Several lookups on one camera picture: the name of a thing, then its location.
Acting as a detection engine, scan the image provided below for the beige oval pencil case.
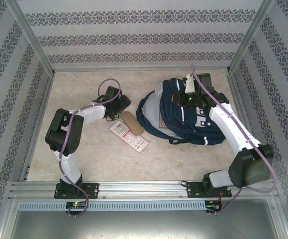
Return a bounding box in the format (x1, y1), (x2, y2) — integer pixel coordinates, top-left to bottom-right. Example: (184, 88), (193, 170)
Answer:
(121, 111), (144, 136)

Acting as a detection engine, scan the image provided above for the navy blue backpack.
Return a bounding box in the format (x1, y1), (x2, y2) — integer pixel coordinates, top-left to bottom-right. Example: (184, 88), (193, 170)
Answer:
(136, 78), (226, 145)

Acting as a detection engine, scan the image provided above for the white red stationery package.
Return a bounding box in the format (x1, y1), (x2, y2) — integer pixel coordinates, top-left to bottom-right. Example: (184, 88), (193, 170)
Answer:
(109, 121), (151, 153)

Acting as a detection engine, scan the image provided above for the small green circuit board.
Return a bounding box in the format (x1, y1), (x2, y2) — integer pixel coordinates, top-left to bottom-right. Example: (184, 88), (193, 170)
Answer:
(205, 199), (222, 209)
(66, 201), (88, 209)

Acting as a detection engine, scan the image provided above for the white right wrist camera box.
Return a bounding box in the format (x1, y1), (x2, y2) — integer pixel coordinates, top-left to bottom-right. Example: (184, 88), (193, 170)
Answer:
(183, 73), (196, 95)

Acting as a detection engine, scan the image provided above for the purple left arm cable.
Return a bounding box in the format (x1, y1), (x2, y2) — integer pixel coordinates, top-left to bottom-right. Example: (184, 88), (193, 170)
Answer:
(59, 79), (122, 217)

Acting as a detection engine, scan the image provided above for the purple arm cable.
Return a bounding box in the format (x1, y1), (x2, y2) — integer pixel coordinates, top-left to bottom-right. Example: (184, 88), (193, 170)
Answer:
(190, 64), (280, 215)
(59, 79), (122, 217)

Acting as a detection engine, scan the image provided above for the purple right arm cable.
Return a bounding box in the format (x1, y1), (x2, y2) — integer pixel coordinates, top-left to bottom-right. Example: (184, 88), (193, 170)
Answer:
(190, 64), (280, 215)

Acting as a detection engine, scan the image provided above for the aluminium frame post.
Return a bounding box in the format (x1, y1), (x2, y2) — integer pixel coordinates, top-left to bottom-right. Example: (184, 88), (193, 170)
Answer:
(5, 0), (56, 75)
(227, 0), (276, 73)

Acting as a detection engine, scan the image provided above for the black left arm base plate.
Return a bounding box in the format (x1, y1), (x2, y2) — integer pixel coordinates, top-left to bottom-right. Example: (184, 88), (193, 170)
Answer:
(54, 183), (99, 200)

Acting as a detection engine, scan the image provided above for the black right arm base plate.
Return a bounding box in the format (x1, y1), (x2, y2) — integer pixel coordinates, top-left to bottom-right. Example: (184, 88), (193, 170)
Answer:
(186, 181), (233, 199)

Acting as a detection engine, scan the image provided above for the grey slotted cable duct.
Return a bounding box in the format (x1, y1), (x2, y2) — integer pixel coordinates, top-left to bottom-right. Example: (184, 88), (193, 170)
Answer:
(18, 200), (206, 212)

